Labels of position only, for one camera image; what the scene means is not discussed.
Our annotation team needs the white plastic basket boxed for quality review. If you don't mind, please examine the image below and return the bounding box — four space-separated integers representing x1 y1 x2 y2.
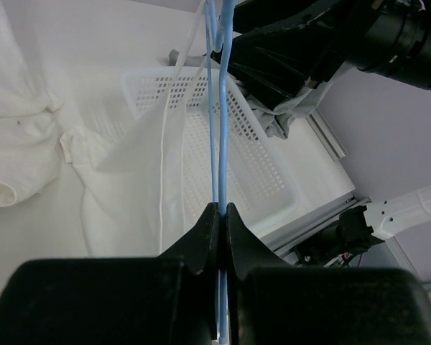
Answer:
121 67 300 237

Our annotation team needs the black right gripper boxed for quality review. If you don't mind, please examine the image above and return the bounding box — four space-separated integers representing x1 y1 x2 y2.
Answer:
228 1 431 110

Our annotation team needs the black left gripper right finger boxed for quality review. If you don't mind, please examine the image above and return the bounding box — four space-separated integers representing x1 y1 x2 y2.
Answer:
226 204 431 344

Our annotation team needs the blue wire hanger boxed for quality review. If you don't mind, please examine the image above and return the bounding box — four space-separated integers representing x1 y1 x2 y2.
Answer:
203 0 238 345

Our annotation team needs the white tank top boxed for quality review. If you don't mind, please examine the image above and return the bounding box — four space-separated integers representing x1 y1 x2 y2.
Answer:
0 1 62 207
60 8 205 257

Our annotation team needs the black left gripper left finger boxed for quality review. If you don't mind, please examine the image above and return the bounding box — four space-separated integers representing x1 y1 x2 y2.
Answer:
0 203 220 344

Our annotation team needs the aluminium front frame rail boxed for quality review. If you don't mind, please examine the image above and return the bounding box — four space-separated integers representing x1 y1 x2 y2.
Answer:
260 193 371 266

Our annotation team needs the grey tank top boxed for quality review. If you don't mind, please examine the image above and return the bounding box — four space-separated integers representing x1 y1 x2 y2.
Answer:
236 80 329 139

